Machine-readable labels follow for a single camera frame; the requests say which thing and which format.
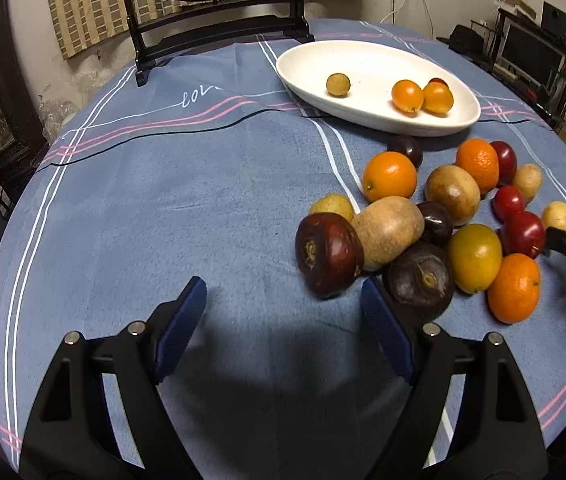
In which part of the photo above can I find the orange kumquat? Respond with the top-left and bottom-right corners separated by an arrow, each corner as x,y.
422,82 -> 454,115
391,80 -> 424,114

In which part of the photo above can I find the yellow green orange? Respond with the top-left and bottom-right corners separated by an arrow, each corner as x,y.
447,224 -> 503,294

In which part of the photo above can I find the small pale potato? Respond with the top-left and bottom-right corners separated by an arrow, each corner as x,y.
512,163 -> 543,204
541,201 -> 566,233

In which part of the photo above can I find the white power cable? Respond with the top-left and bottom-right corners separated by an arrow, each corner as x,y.
380,0 -> 411,25

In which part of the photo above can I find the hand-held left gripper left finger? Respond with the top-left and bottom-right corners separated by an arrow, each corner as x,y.
19,276 -> 208,480

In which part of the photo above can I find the brown round passion fruit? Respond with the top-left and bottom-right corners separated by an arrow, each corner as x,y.
424,164 -> 481,226

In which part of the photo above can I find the dark red plum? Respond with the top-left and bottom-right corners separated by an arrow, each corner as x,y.
500,211 -> 546,259
489,141 -> 517,186

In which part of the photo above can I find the black speaker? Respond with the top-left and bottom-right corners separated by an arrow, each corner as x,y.
540,1 -> 566,41

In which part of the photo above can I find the dark purple plum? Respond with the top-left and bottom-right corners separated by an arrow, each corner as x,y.
415,201 -> 455,247
387,135 -> 424,168

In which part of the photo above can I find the small yellow potato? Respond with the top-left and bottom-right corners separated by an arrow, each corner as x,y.
309,193 -> 355,223

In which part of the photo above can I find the large round orange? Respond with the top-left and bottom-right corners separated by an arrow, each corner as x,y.
362,151 -> 418,204

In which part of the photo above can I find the orange mandarin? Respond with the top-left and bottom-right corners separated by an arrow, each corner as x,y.
487,253 -> 541,324
456,138 -> 500,194

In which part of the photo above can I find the black hat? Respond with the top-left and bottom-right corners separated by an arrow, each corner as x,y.
448,24 -> 486,56

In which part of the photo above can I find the small tan round longan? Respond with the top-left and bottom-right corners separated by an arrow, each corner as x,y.
326,73 -> 351,98

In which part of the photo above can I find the dark purple mangosteen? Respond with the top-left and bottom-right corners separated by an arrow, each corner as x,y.
382,242 -> 455,321

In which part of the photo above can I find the striped woven wall curtain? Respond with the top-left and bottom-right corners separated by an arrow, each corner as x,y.
43,0 -> 371,61

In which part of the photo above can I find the dark red mangosteen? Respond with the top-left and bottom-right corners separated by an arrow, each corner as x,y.
295,212 -> 365,300

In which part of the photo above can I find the clear plastic bag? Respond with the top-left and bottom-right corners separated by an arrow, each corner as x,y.
40,95 -> 84,141

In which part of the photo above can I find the white oval plate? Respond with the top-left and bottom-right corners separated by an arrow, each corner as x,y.
276,40 -> 481,137

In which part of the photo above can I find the blue striped tablecloth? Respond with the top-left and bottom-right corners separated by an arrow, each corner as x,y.
0,19 -> 566,480

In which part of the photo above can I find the large brown potato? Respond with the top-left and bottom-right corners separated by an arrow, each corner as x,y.
350,196 -> 425,272

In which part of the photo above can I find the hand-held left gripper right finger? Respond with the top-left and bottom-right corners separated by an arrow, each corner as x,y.
360,276 -> 549,480

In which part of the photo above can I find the black computer monitor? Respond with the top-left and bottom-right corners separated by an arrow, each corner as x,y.
500,22 -> 564,88

